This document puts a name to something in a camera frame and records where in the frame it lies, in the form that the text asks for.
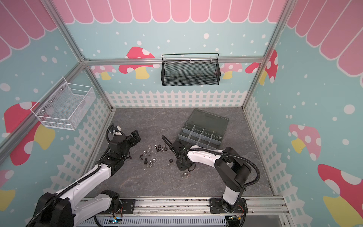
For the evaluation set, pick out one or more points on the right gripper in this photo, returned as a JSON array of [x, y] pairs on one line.
[[179, 167]]

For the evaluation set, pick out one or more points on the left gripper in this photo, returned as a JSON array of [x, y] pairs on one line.
[[136, 136]]

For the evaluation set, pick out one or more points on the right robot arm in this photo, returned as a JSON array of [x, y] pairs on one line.
[[236, 172]]

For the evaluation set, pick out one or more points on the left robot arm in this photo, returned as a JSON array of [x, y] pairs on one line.
[[66, 208]]

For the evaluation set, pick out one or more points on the green compartment organizer box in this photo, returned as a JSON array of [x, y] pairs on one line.
[[204, 129]]

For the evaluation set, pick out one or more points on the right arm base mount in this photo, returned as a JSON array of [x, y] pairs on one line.
[[219, 206]]

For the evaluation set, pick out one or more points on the aluminium rail frame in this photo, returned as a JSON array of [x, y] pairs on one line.
[[183, 212]]

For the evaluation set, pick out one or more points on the white wire mesh basket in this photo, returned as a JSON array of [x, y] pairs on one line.
[[64, 106]]

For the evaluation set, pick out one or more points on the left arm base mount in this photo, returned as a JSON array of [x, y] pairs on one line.
[[123, 207]]

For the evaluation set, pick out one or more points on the black wire mesh basket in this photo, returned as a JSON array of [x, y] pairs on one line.
[[197, 69]]

